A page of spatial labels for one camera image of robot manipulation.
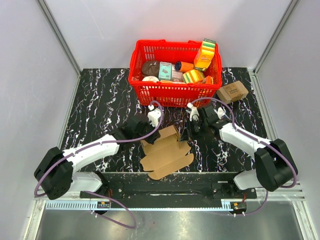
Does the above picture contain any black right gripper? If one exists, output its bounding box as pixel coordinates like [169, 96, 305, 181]
[179, 118, 208, 143]

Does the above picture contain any brown cardboard box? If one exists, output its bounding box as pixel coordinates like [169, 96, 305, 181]
[140, 125, 194, 181]

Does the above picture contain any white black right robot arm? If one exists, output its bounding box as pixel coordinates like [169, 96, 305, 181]
[186, 103, 298, 198]

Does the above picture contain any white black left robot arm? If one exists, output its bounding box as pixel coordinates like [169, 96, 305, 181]
[34, 110, 162, 200]

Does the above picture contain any pink white small box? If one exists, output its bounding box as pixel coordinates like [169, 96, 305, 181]
[171, 65, 184, 83]

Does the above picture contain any light blue Kamenoko sponge box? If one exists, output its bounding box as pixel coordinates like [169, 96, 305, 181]
[158, 61, 172, 81]

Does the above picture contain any green yellow sponge scrubber box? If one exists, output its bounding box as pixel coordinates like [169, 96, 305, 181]
[193, 38, 217, 72]

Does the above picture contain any white card with stamp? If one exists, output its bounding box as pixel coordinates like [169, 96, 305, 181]
[216, 107, 226, 119]

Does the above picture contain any red plastic shopping basket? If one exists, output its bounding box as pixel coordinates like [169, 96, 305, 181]
[128, 39, 223, 108]

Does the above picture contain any yellow Kamenoko sponge pack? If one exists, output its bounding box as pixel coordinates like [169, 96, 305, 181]
[160, 80, 185, 84]

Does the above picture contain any orange sponge package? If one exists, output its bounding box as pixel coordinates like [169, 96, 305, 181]
[199, 75, 214, 85]

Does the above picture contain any yellow green sponge pack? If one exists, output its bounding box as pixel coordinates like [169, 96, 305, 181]
[182, 69, 205, 84]

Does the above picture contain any white round sponge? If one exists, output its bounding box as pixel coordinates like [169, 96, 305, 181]
[142, 76, 159, 83]

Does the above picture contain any scouring pads pack kraft sleeve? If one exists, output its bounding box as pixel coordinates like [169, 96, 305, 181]
[216, 80, 249, 104]

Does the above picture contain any orange cylindrical bottle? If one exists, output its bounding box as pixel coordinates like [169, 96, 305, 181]
[174, 61, 194, 73]

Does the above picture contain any brown round knitted scrubber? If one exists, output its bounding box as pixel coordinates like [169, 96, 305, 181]
[141, 60, 160, 77]

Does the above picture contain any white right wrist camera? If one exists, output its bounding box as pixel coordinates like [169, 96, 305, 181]
[186, 102, 199, 122]

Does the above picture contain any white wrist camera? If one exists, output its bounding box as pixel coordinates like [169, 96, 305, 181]
[186, 102, 199, 122]
[147, 105, 162, 127]

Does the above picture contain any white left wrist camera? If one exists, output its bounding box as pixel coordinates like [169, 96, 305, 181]
[147, 105, 162, 127]

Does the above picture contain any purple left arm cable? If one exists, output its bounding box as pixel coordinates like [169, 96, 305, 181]
[34, 101, 165, 229]

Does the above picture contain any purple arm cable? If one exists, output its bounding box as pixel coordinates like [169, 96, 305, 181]
[189, 97, 299, 216]
[34, 101, 165, 229]

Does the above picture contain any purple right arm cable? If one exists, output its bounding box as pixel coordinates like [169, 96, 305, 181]
[189, 97, 299, 216]

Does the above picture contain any aluminium frame rail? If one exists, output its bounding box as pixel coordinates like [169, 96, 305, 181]
[37, 0, 82, 76]

